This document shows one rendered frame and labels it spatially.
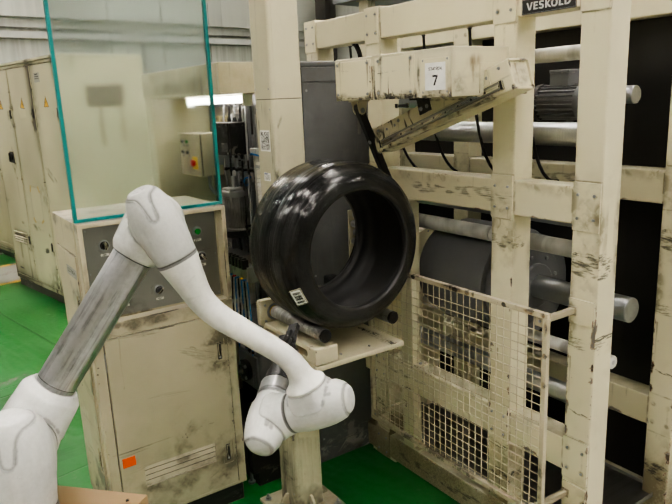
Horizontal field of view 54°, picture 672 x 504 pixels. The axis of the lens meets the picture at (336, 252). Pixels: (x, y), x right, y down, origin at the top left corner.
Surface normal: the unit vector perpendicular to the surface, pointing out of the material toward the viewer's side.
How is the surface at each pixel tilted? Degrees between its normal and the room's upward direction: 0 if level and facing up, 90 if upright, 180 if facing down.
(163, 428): 90
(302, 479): 90
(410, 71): 90
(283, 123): 90
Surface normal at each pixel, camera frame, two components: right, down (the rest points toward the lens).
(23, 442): 0.62, -0.24
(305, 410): -0.32, 0.28
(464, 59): 0.56, 0.17
